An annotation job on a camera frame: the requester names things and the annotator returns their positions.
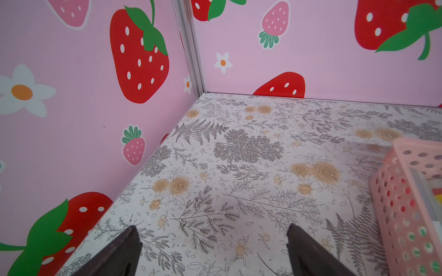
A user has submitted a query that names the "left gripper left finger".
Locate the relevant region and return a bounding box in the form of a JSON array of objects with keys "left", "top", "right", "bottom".
[{"left": 74, "top": 225, "right": 142, "bottom": 276}]

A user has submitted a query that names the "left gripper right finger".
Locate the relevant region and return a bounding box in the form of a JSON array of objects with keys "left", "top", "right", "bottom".
[{"left": 287, "top": 224, "right": 354, "bottom": 276}]

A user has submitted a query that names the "white plastic wrap roll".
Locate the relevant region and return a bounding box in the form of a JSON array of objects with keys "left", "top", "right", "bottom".
[{"left": 410, "top": 169, "right": 442, "bottom": 223}]

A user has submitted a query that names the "pink perforated plastic basket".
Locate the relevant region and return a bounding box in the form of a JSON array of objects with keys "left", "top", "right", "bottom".
[{"left": 369, "top": 138, "right": 442, "bottom": 276}]

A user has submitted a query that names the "floral patterned table mat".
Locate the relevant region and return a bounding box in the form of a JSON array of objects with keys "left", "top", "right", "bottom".
[{"left": 59, "top": 94, "right": 442, "bottom": 276}]

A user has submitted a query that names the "left aluminium corner post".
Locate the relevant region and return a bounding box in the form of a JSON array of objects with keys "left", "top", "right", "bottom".
[{"left": 173, "top": 0, "right": 207, "bottom": 99}]

